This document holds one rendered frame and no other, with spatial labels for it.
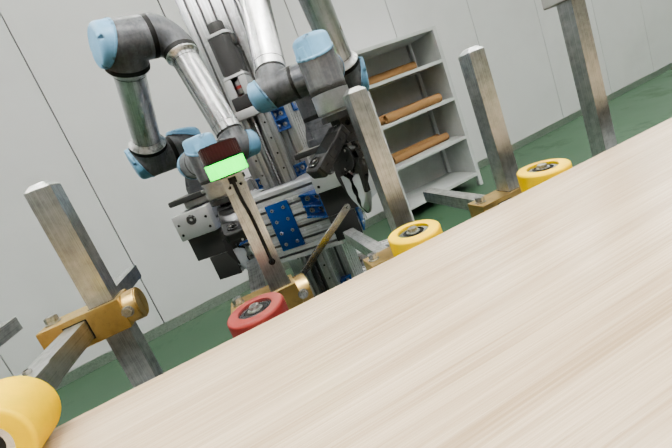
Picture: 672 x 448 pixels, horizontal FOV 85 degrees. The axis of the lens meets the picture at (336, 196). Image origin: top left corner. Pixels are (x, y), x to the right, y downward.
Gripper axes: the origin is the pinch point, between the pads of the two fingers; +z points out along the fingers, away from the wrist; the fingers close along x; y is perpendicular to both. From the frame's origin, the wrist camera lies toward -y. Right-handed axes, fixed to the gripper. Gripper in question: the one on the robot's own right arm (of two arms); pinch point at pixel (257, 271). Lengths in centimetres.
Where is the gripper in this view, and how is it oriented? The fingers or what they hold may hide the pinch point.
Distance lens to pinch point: 94.4
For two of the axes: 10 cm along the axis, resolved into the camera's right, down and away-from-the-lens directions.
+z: 3.5, 9.1, 2.1
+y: -2.8, -1.1, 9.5
